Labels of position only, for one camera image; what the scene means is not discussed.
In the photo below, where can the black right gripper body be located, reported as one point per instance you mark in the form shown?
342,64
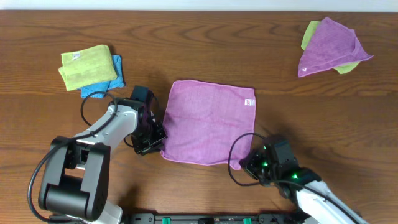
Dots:
259,167

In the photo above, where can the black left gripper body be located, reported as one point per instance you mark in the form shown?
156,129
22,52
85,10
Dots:
154,137

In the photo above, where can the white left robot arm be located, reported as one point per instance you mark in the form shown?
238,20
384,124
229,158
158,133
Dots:
70,184

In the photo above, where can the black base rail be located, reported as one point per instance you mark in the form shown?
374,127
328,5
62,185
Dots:
263,218

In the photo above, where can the purple microfiber cloth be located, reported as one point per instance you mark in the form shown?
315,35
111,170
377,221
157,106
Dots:
207,123

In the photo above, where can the yellow-green folded cloth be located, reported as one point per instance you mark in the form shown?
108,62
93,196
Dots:
86,67

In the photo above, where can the blue folded cloth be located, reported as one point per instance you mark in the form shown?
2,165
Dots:
108,85

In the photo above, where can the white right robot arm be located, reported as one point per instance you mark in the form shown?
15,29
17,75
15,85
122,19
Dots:
315,201

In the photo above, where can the light green cloth under purple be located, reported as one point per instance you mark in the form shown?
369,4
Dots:
311,28

